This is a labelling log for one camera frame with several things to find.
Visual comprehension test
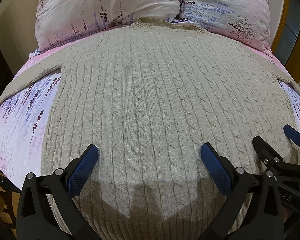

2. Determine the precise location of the right floral pillow with tree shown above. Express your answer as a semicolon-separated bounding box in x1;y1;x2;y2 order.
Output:
180;0;271;53

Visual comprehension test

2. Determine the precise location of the left floral pink pillow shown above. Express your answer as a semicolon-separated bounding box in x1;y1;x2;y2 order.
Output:
35;0;181;51

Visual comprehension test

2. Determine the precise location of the beige cable knit sweater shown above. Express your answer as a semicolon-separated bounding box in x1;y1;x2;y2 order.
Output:
0;18;300;239

